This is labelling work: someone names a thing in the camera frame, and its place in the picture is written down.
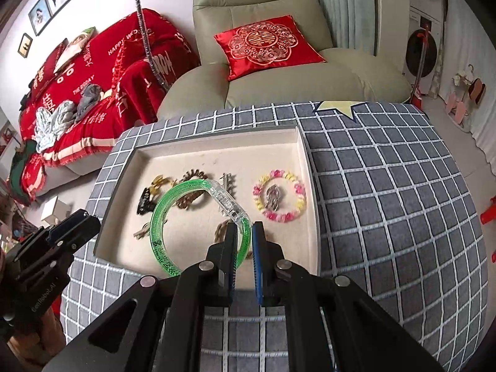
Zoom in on green translucent bangle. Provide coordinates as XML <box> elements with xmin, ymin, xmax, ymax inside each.
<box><xmin>149</xmin><ymin>178</ymin><xmax>252</xmax><ymax>278</ymax></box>

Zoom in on silver heart brooch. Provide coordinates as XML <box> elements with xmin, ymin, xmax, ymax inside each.
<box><xmin>264</xmin><ymin>185</ymin><xmax>283</xmax><ymax>212</ymax></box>

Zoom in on pink yellow bead bracelet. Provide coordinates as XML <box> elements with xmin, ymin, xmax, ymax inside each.
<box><xmin>253</xmin><ymin>169</ymin><xmax>308</xmax><ymax>223</ymax></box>

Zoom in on person's left hand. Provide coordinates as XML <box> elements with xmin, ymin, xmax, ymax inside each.
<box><xmin>10</xmin><ymin>310</ymin><xmax>67</xmax><ymax>359</ymax></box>

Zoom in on printed photo pillow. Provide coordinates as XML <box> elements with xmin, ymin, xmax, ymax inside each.
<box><xmin>54</xmin><ymin>26</ymin><xmax>97</xmax><ymax>74</ymax></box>

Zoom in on pale blue curtain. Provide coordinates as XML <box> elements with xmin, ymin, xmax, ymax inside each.
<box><xmin>298</xmin><ymin>0</ymin><xmax>378</xmax><ymax>57</ymax></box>

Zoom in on red embroidered cushion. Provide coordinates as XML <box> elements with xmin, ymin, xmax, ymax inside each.
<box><xmin>214</xmin><ymin>15</ymin><xmax>327</xmax><ymax>82</ymax></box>

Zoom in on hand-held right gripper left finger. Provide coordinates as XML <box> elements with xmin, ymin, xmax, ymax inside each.
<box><xmin>52</xmin><ymin>223</ymin><xmax>240</xmax><ymax>372</ymax></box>

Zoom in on beige green armchair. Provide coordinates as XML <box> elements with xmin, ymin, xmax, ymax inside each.
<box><xmin>157</xmin><ymin>0</ymin><xmax>411</xmax><ymax>122</ymax></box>

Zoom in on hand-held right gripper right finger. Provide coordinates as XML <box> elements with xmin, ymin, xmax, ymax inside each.
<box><xmin>252</xmin><ymin>221</ymin><xmax>444</xmax><ymax>372</ymax></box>

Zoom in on grey jewelry tray beige lining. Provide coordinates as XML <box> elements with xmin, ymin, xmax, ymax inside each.
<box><xmin>93</xmin><ymin>124</ymin><xmax>322</xmax><ymax>291</ymax></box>

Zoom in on white washing machine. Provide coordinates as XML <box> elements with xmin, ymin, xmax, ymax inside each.
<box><xmin>403</xmin><ymin>6</ymin><xmax>446</xmax><ymax>97</ymax></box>

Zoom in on silver rhinestone hair clip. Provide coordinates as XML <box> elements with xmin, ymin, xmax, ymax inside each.
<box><xmin>219</xmin><ymin>172</ymin><xmax>238</xmax><ymax>218</ymax></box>

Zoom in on silver flexible lamp pole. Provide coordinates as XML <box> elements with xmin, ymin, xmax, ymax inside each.
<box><xmin>132</xmin><ymin>0</ymin><xmax>171</xmax><ymax>94</ymax></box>

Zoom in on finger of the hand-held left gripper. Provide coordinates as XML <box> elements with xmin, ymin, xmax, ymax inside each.
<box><xmin>57</xmin><ymin>215</ymin><xmax>102</xmax><ymax>255</ymax></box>
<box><xmin>46</xmin><ymin>208</ymin><xmax>91</xmax><ymax>239</ymax></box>

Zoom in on black claw hair clip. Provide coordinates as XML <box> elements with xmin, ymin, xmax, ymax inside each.
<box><xmin>135</xmin><ymin>186</ymin><xmax>161</xmax><ymax>215</ymax></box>

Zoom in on dark grey garment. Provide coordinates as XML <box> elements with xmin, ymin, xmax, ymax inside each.
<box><xmin>75</xmin><ymin>83</ymin><xmax>103</xmax><ymax>122</ymax></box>

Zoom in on light grey garment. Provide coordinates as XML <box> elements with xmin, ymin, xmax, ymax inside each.
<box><xmin>35</xmin><ymin>101</ymin><xmax>76</xmax><ymax>153</ymax></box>

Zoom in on pink clothes hangers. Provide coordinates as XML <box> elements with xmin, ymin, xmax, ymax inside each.
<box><xmin>445</xmin><ymin>64</ymin><xmax>487</xmax><ymax>125</ymax></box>

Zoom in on red blanket covered sofa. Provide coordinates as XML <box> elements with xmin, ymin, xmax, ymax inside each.
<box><xmin>17</xmin><ymin>8</ymin><xmax>200</xmax><ymax>202</ymax></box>

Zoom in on small white box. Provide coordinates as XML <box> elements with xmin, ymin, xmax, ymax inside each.
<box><xmin>41</xmin><ymin>196</ymin><xmax>72</xmax><ymax>225</ymax></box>

